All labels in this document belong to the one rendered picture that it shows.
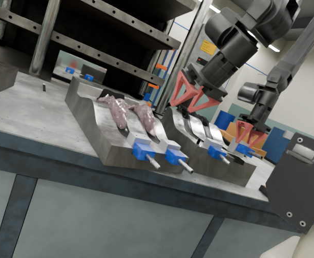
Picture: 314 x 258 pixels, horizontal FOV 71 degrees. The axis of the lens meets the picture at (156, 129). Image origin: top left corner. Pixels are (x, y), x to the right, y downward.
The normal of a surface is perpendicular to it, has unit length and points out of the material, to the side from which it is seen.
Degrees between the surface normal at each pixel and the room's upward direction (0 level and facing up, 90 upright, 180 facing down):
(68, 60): 90
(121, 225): 90
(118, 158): 90
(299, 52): 79
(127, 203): 90
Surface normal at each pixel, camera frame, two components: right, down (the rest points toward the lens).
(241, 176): 0.25, 0.32
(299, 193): -0.72, -0.15
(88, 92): 0.57, 0.21
